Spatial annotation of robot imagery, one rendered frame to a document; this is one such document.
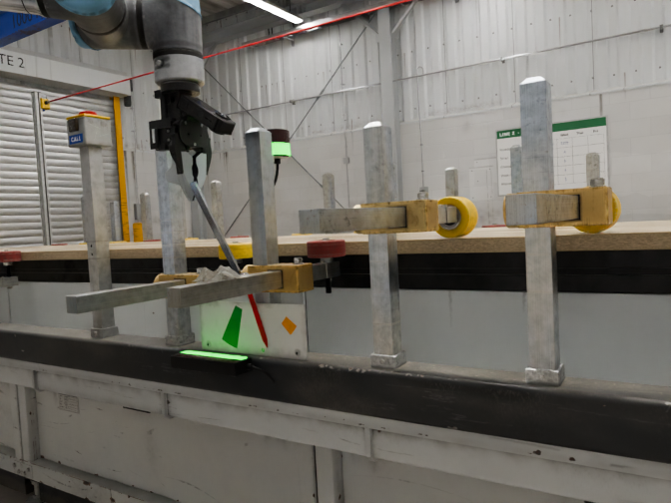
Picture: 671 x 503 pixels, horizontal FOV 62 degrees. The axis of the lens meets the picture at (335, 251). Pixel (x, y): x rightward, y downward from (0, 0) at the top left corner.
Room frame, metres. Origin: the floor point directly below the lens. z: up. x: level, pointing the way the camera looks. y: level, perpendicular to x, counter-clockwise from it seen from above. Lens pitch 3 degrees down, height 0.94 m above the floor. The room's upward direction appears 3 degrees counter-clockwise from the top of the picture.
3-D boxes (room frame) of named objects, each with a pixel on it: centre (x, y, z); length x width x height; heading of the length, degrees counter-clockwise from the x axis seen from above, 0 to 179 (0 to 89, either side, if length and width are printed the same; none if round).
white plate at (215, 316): (1.05, 0.17, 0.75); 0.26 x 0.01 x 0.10; 58
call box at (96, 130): (1.33, 0.56, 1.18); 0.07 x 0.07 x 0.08; 58
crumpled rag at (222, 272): (0.89, 0.19, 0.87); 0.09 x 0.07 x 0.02; 148
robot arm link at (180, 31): (1.05, 0.27, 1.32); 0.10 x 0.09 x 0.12; 99
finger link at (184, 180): (1.04, 0.28, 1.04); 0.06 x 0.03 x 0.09; 58
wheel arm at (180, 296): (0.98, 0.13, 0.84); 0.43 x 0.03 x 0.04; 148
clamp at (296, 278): (1.04, 0.11, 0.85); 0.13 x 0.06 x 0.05; 58
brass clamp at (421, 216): (0.91, -0.10, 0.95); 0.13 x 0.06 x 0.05; 58
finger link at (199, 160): (1.07, 0.27, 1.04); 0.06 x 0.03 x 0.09; 58
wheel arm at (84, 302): (1.12, 0.34, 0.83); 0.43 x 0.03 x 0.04; 148
